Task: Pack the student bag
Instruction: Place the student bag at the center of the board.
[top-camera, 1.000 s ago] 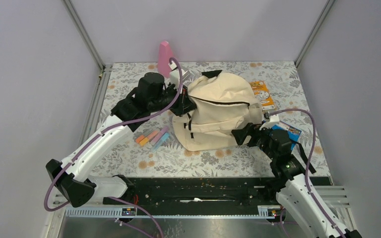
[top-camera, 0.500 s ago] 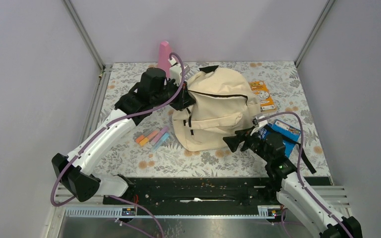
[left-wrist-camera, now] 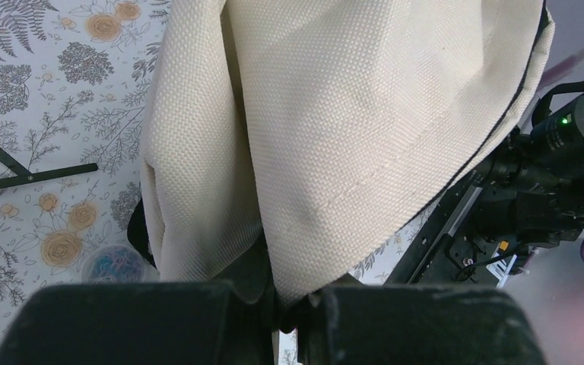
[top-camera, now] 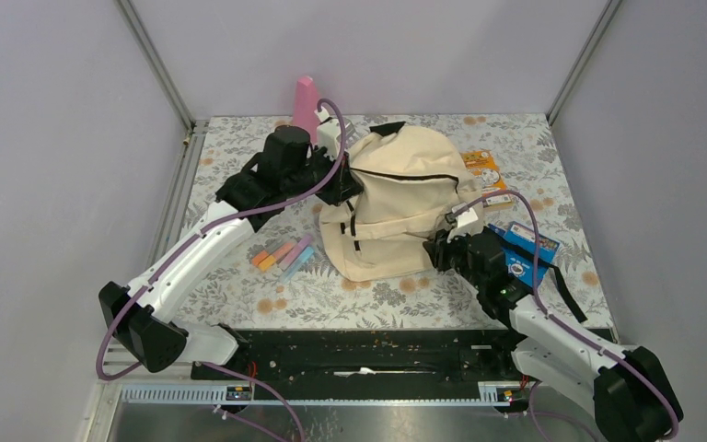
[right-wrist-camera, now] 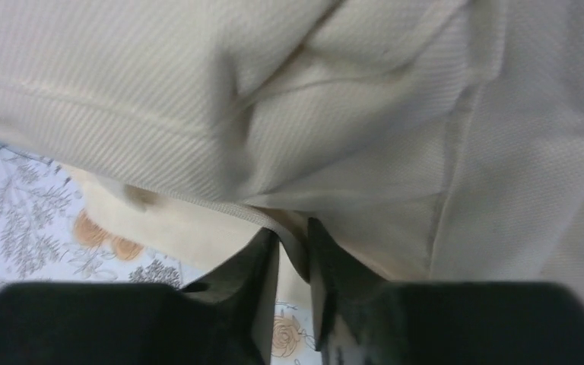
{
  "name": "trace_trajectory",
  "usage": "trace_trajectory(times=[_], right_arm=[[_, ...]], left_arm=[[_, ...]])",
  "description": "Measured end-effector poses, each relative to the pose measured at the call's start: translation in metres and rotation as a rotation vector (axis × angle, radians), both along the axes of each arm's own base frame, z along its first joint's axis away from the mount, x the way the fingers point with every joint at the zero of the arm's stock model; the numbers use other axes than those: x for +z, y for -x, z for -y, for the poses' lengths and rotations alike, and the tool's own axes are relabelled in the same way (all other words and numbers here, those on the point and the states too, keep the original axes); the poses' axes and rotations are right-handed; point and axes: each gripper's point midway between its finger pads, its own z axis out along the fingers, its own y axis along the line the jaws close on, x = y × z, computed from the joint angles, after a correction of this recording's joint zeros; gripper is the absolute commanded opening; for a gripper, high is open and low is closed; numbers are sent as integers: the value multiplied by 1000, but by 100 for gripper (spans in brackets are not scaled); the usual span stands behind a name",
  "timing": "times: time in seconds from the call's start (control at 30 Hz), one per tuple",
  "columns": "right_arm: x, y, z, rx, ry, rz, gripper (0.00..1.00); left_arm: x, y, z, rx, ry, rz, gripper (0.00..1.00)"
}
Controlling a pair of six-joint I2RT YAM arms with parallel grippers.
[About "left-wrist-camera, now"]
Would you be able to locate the black folding tripod stand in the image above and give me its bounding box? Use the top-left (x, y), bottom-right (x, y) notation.
top-left (0, 147), bottom-right (98, 189)

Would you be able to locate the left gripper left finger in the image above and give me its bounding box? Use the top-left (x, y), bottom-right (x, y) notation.
top-left (0, 281), bottom-right (275, 364)

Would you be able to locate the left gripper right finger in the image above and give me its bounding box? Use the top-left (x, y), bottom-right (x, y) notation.
top-left (297, 285), bottom-right (547, 364)

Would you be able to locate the clear jar of clips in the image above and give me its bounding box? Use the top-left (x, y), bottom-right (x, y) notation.
top-left (81, 244), bottom-right (146, 284)

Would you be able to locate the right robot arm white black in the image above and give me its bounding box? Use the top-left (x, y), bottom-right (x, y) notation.
top-left (470, 81), bottom-right (584, 248)

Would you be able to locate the cream canvas backpack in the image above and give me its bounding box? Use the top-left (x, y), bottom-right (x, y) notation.
top-left (139, 1), bottom-right (554, 306)

